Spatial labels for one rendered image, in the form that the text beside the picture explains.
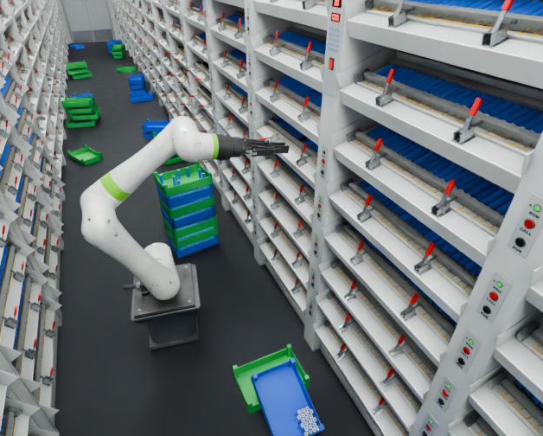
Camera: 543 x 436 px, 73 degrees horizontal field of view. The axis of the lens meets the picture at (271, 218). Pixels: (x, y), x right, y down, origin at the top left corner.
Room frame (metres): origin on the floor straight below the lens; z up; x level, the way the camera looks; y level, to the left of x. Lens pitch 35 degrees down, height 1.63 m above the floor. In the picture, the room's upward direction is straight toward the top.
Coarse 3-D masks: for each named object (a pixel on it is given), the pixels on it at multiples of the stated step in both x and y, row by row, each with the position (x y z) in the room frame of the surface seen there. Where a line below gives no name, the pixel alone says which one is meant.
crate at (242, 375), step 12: (288, 348) 1.10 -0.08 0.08; (264, 360) 1.06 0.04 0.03; (276, 360) 1.08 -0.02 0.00; (288, 360) 1.08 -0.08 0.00; (240, 372) 1.01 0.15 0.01; (252, 372) 1.02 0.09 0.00; (300, 372) 1.01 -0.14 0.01; (240, 384) 0.96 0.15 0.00; (252, 396) 0.90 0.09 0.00; (252, 408) 0.83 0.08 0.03
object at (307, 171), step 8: (272, 112) 1.81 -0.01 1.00; (256, 120) 1.78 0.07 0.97; (264, 120) 1.79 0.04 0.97; (272, 120) 1.79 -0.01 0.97; (256, 128) 1.78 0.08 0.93; (264, 128) 1.77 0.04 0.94; (264, 136) 1.69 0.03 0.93; (280, 136) 1.65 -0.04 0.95; (288, 152) 1.49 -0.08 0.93; (296, 152) 1.47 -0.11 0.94; (304, 152) 1.45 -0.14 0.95; (288, 160) 1.44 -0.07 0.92; (296, 168) 1.38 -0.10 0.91; (304, 168) 1.34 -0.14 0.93; (312, 168) 1.33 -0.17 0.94; (304, 176) 1.31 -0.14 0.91; (312, 176) 1.27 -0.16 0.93; (312, 184) 1.26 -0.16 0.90
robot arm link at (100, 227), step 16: (96, 208) 1.07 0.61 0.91; (112, 208) 1.13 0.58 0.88; (96, 224) 1.00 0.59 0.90; (112, 224) 1.03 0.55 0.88; (96, 240) 0.98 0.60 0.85; (112, 240) 1.00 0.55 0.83; (128, 240) 1.05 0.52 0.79; (112, 256) 1.02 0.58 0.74; (128, 256) 1.03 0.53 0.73; (144, 256) 1.08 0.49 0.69; (144, 272) 1.05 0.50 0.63; (160, 272) 1.09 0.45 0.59; (176, 272) 1.18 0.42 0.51; (160, 288) 1.07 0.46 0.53; (176, 288) 1.11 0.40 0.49
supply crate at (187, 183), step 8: (184, 168) 2.12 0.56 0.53; (192, 168) 2.15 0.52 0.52; (200, 168) 2.16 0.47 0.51; (168, 176) 2.06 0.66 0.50; (176, 176) 2.09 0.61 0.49; (184, 176) 2.10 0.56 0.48; (192, 176) 2.09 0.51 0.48; (208, 176) 2.00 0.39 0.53; (160, 184) 1.92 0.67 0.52; (168, 184) 1.99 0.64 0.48; (176, 184) 1.99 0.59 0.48; (184, 184) 1.92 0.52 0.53; (192, 184) 1.94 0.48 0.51; (200, 184) 1.97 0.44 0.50; (208, 184) 2.00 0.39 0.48; (168, 192) 1.86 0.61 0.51; (176, 192) 1.89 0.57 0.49
